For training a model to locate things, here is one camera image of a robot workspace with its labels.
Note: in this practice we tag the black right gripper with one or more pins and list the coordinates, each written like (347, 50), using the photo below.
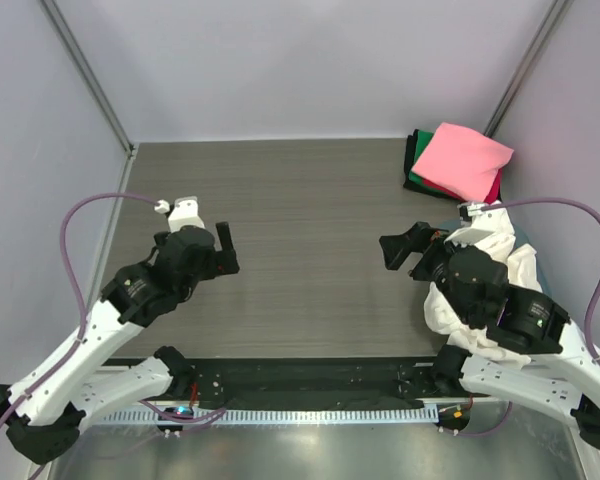
(421, 255)

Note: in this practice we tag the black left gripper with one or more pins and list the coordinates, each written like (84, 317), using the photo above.
(222, 261)

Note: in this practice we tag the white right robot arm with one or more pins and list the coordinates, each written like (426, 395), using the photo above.
(505, 336)

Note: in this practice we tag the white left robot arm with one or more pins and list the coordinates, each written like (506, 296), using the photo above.
(45, 413)

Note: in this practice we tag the black folded t shirt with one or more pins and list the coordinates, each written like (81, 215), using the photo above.
(409, 159)

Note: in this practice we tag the red folded t shirt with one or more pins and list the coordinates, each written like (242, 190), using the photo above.
(492, 195)

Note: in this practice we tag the pink folded t shirt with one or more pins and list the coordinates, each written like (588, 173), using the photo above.
(463, 161)

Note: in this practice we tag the green folded t shirt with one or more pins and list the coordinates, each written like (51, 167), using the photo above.
(422, 141)

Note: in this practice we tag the white crumpled t shirt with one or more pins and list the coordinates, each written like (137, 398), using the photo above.
(513, 250)

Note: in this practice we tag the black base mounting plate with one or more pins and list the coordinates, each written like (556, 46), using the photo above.
(318, 384)

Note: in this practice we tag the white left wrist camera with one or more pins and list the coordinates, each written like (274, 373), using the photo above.
(183, 212)

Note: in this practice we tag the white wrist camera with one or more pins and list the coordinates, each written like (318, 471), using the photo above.
(477, 223)
(183, 212)

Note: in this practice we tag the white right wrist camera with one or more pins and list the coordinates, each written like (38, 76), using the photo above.
(477, 223)

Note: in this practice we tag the white slotted cable duct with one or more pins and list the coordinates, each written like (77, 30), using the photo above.
(141, 416)

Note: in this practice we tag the right aluminium frame post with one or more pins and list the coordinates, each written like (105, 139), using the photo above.
(539, 42)

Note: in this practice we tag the aluminium frame post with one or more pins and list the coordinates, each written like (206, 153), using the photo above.
(85, 71)
(539, 42)

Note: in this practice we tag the left aluminium frame post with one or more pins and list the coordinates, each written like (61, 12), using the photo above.
(85, 71)

